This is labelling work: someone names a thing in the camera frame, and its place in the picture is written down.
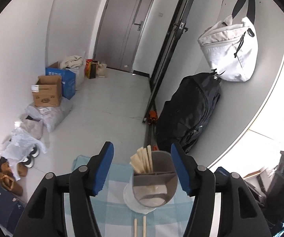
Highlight grey door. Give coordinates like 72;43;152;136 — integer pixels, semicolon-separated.
93;0;160;72

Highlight beige bag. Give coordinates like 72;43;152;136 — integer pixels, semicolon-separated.
97;60;108;77

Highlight white shoulder bag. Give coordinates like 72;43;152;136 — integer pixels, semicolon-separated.
197;0;258;82

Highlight white plastic bags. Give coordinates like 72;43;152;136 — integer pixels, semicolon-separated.
25;98;73;132

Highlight orange black tool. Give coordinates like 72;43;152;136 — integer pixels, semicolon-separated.
145;111;158;124

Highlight brown slipper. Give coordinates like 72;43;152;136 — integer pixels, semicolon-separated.
16;163;29;177

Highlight brown sandal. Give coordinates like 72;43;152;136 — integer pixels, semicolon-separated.
0;173;23;196

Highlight blue shoe box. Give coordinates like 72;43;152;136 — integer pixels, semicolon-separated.
0;175;26;233

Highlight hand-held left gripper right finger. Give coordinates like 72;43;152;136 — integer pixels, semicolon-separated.
171;143;273;237

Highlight dark wooden cabinet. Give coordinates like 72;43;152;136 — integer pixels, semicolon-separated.
265;150;284;230

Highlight orange paper bag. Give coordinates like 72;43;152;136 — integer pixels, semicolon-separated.
85;59;98;79

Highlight grey divided utensil holder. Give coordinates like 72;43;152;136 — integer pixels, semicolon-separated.
123;150;178;215

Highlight white plastic bag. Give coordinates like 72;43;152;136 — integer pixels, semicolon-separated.
3;128;47;162

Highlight black door frame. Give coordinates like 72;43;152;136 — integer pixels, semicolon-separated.
132;0;202;124

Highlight grey bag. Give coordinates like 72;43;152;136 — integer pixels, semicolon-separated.
21;117;44;140

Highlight blue white checkered tablecloth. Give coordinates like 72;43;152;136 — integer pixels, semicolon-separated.
63;154;206;237

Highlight beige cloth pile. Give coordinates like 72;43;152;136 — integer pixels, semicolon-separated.
60;54;83;70

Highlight black backpack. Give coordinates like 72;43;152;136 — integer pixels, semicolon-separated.
155;72;222;153

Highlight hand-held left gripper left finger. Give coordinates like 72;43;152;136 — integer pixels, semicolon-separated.
14;141;115;237

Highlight bundle of chopsticks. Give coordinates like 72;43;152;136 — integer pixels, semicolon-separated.
130;146;154;174

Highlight blue cardboard box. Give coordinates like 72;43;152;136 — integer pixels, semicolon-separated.
46;62;77;100

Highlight brown cardboard box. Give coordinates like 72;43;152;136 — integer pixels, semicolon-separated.
31;75;63;108

